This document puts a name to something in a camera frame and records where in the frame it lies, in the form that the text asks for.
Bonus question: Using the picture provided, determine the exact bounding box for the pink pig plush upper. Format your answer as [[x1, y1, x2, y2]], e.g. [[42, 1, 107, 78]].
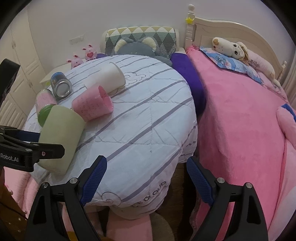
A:
[[82, 44, 97, 61]]

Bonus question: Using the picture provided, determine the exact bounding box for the grey bear plush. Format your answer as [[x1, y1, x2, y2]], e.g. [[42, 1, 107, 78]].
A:
[[113, 37, 173, 67]]

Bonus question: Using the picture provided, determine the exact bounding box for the pink bed blanket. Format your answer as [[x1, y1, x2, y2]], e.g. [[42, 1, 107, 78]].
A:
[[187, 46, 295, 240]]

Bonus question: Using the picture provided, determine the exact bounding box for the cream dog plush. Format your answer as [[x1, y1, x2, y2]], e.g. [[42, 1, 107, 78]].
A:
[[212, 37, 281, 88]]

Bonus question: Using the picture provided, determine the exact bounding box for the triangle pattern pillow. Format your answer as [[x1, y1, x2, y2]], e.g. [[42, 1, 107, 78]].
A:
[[104, 26, 180, 60]]

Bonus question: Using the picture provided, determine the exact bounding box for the white paper cup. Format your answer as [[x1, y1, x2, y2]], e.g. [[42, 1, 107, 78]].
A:
[[84, 62, 126, 93]]

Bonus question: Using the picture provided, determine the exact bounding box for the blue cartoon pillow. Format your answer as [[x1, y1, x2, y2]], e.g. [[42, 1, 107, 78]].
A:
[[200, 47, 263, 85]]

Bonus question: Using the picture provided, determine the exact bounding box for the blue black CoolTowel can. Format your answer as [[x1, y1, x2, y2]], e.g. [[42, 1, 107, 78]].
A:
[[50, 72, 72, 99]]

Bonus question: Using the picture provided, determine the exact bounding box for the pink pig plush lower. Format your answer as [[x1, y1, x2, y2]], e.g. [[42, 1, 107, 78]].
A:
[[67, 54, 84, 69]]

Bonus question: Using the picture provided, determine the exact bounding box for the pink plastic cup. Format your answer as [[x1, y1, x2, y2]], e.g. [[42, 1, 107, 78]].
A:
[[72, 85, 114, 122]]

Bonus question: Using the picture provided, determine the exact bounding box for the pink pig plush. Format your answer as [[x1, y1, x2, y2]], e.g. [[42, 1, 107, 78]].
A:
[[82, 44, 97, 61], [67, 54, 84, 69]]

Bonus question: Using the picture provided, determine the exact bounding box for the green pink clear bottle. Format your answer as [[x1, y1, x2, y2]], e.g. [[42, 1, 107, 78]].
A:
[[35, 89, 57, 127]]

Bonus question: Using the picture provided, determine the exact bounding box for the pink quilt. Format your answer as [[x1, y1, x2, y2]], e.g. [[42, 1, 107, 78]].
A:
[[5, 168, 153, 240]]

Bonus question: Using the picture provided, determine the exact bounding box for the pink plush with blue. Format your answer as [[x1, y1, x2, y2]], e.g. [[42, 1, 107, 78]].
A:
[[276, 103, 296, 149]]

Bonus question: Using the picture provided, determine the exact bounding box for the green plastic cup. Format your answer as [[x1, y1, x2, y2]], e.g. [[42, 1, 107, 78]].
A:
[[38, 105, 85, 175]]

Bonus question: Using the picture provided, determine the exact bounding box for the purple blanket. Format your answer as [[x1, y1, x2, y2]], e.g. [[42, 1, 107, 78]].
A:
[[96, 52, 207, 117]]

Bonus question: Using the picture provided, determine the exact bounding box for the cream wooden headboard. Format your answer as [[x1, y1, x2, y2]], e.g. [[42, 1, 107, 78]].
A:
[[185, 4, 287, 81]]

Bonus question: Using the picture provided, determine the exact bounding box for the striped light blue cushion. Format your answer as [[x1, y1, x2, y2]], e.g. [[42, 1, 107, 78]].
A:
[[24, 54, 198, 220]]

